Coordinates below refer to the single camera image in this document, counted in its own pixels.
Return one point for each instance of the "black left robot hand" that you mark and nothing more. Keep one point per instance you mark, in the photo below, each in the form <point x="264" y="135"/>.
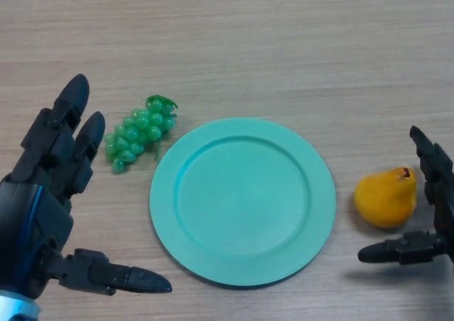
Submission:
<point x="35" y="222"/>

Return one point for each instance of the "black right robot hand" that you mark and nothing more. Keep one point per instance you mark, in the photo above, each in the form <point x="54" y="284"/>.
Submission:
<point x="431" y="190"/>

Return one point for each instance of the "yellow pear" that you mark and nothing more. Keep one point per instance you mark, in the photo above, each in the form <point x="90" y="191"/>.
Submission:
<point x="384" y="198"/>

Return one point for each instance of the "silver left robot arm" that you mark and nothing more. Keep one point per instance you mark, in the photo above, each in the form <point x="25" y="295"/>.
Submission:
<point x="14" y="307"/>

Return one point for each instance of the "green plate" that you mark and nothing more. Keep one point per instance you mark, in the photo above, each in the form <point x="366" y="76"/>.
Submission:
<point x="242" y="202"/>

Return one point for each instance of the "green grape bunch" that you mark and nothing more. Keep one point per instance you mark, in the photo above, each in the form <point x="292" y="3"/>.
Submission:
<point x="136" y="133"/>

